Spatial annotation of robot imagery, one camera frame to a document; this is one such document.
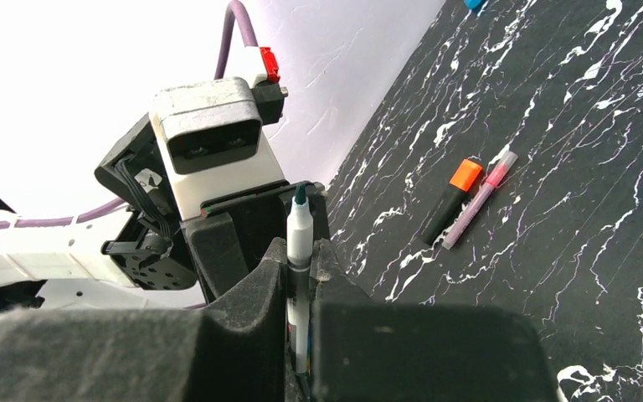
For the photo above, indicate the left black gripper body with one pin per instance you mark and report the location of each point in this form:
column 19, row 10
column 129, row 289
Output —
column 160, row 252

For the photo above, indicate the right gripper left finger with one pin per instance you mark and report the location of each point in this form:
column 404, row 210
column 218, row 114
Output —
column 231, row 350

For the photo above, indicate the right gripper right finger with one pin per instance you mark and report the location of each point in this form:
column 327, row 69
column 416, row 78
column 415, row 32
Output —
column 366, row 350

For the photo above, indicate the white pen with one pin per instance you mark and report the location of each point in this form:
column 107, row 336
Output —
column 299, row 251

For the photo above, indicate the black orange-tipped marker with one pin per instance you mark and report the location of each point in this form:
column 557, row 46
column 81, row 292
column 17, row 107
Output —
column 444, row 211

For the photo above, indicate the orange marker cap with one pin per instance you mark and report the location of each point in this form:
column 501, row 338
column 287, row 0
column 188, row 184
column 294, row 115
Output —
column 465, row 175

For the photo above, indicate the light pink pen cap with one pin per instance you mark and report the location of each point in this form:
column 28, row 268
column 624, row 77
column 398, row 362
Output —
column 501, row 169

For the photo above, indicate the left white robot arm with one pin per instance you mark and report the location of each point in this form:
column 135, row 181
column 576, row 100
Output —
column 69, row 248

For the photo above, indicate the blue cap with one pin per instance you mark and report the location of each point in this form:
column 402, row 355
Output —
column 474, row 5

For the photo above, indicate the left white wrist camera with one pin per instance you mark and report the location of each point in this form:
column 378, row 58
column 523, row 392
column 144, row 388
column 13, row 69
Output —
column 210, row 133

